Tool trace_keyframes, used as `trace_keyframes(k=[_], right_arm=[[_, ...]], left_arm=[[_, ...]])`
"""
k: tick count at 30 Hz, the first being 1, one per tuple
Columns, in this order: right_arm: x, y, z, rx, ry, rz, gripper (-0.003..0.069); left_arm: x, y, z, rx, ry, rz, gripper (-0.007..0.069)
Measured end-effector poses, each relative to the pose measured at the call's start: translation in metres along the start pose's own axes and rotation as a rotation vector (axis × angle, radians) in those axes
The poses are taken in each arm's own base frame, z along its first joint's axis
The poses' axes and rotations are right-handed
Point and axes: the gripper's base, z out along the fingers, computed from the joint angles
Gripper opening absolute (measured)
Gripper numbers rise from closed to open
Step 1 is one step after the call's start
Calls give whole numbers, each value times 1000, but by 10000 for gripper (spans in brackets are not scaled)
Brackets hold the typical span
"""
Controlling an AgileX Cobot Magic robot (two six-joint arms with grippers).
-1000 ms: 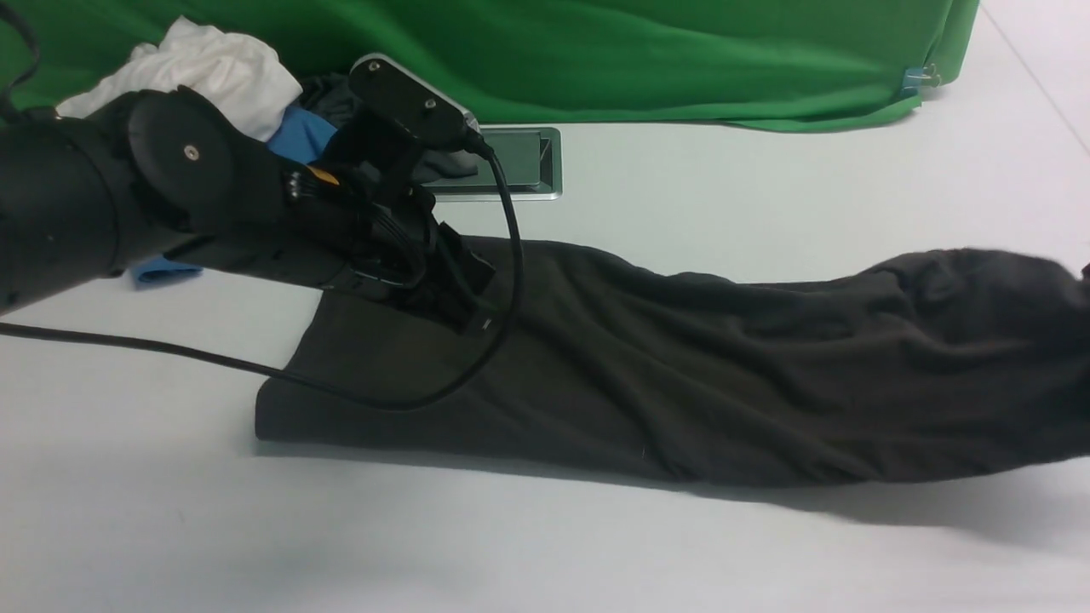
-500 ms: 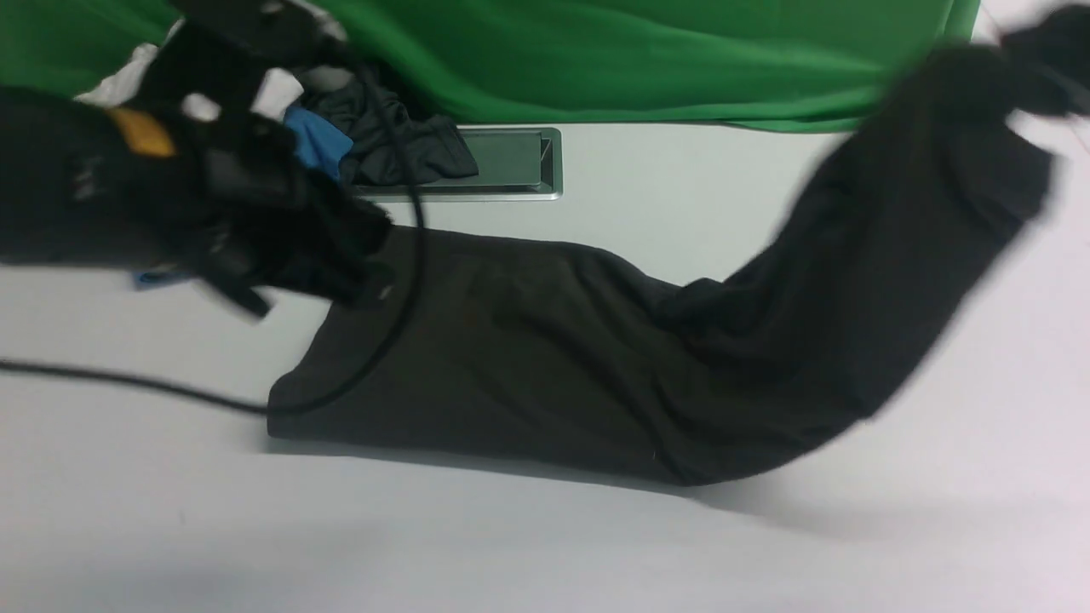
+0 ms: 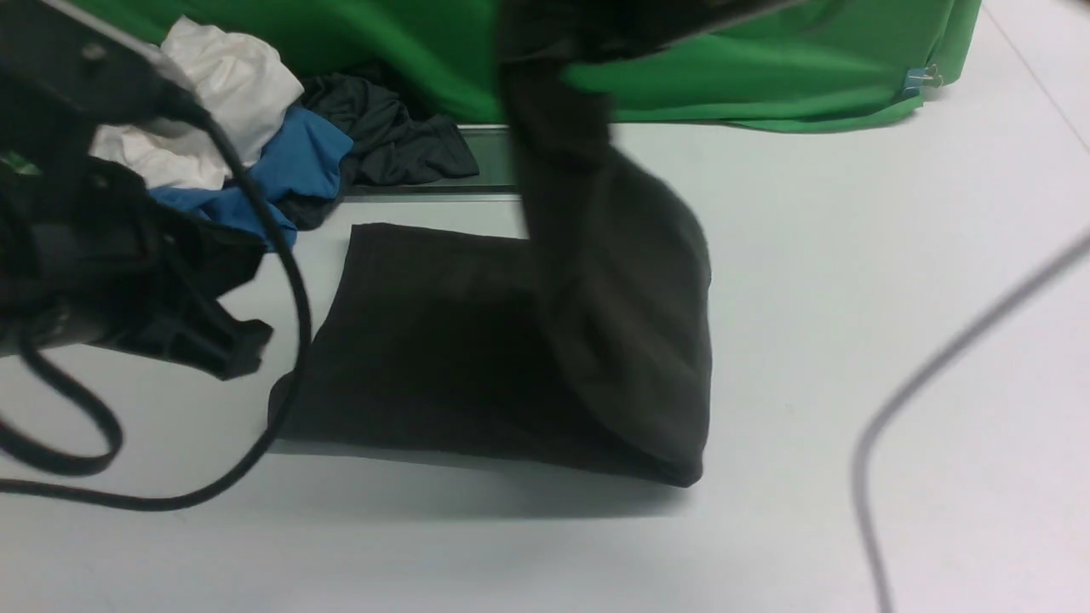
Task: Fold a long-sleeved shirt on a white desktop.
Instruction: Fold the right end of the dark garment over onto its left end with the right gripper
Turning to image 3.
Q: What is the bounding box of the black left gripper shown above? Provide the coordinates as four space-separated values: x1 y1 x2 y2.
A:
85 170 273 381

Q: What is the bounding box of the dark gray long-sleeve top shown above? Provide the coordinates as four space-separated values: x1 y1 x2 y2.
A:
268 1 713 486

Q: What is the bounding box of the blue crumpled garment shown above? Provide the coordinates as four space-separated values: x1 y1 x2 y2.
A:
149 106 353 253

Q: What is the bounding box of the white crumpled garment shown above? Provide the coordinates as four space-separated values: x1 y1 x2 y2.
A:
92 16 303 190

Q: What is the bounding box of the dark teal garment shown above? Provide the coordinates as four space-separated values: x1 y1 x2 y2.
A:
273 73 480 232

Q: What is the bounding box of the green backdrop cloth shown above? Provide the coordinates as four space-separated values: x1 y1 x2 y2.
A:
78 1 981 133

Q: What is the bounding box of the blue binder clip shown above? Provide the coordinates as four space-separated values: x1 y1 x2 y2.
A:
903 63 944 97

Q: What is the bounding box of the black left camera cable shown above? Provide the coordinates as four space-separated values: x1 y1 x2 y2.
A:
0 94 313 512

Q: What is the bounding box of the black camera cable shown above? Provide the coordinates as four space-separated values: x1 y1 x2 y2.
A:
0 94 313 512
852 230 1090 613

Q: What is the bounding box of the silver table cable hatch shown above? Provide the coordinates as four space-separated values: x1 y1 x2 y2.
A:
344 124 519 203

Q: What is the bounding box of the black right camera cable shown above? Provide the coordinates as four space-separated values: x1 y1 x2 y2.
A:
852 230 1090 613

